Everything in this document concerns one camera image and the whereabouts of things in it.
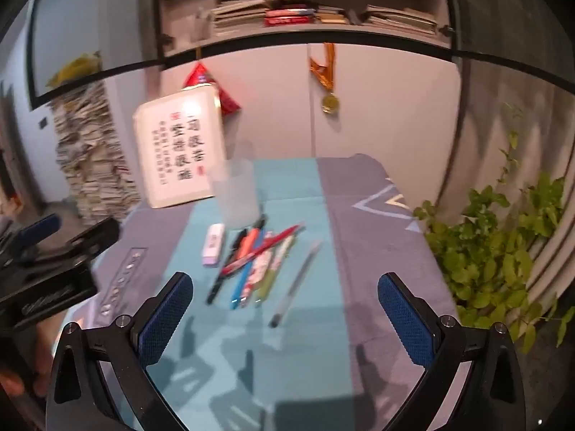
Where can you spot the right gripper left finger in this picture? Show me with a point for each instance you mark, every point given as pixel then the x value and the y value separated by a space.
pixel 79 396

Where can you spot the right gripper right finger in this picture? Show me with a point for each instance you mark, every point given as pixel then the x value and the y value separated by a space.
pixel 491 397

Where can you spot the black marker pen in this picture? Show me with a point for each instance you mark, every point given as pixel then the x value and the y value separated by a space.
pixel 232 256

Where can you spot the white correction tape eraser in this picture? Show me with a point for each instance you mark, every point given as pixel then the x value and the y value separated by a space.
pixel 213 244

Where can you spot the blue pen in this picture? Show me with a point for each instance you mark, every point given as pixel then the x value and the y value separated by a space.
pixel 244 275

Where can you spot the orange utility knife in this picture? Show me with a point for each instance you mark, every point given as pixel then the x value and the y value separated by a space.
pixel 250 242

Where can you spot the patterned white pink pen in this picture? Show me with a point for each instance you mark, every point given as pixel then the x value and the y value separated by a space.
pixel 256 274

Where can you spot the clear gel pen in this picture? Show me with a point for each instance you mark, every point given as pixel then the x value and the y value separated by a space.
pixel 287 300

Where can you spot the green patterned pen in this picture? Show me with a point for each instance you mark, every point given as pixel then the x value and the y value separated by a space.
pixel 268 280

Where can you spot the red pen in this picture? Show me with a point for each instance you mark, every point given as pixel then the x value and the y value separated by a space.
pixel 268 242

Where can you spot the person's hand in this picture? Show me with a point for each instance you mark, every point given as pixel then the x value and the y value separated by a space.
pixel 26 362

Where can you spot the pile of stacked papers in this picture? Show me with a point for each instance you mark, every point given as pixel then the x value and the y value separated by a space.
pixel 90 156

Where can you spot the green potted plant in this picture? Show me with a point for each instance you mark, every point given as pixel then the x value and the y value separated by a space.
pixel 495 256

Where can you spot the framed calligraphy sign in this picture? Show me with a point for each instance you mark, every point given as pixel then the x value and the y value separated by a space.
pixel 179 140

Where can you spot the teal grey table cloth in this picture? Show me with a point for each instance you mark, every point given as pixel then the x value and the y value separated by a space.
pixel 318 353

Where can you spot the frosted plastic pen cup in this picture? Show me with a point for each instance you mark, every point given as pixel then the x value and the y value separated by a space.
pixel 234 187

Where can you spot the red hanging pouch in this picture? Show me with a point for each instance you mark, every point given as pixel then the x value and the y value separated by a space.
pixel 200 75

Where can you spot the grey bookshelf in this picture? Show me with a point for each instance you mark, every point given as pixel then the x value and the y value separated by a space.
pixel 187 27

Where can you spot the gold medal with ribbon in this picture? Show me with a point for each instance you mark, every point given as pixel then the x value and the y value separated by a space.
pixel 325 75

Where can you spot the left stack of books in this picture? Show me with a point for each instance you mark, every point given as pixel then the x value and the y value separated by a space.
pixel 237 13

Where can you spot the stack of books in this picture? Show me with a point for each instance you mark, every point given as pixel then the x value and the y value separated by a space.
pixel 237 13
pixel 405 19

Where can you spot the red books on shelf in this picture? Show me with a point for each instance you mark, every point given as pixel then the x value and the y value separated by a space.
pixel 288 17

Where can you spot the right stack of books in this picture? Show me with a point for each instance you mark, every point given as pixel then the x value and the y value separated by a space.
pixel 405 19

